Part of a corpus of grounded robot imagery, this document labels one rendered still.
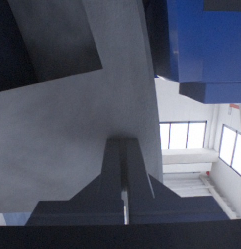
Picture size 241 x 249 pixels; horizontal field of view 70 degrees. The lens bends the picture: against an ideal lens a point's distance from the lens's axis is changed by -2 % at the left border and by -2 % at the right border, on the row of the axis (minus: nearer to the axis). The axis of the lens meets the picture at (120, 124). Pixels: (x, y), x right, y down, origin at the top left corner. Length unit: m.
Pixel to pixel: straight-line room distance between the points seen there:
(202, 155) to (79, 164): 10.26
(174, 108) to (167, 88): 1.11
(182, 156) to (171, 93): 3.36
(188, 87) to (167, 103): 9.39
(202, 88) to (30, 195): 0.19
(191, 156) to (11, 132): 10.09
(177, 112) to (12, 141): 9.74
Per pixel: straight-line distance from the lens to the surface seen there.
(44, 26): 0.35
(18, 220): 0.26
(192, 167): 10.54
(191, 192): 10.58
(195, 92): 0.18
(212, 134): 10.86
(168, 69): 0.16
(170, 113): 9.74
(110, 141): 0.15
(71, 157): 0.17
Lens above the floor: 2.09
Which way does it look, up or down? 17 degrees up
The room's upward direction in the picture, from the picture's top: 179 degrees clockwise
